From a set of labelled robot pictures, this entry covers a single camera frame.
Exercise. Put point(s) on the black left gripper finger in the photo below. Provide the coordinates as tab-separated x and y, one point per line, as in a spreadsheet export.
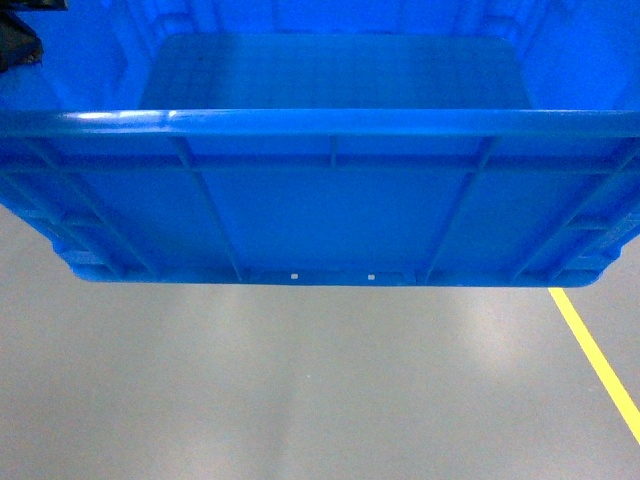
20	44

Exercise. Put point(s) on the large blue plastic crate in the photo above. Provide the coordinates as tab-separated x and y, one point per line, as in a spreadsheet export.
353	143

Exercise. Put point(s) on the yellow floor line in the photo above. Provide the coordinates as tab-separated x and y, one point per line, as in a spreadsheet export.
599	363

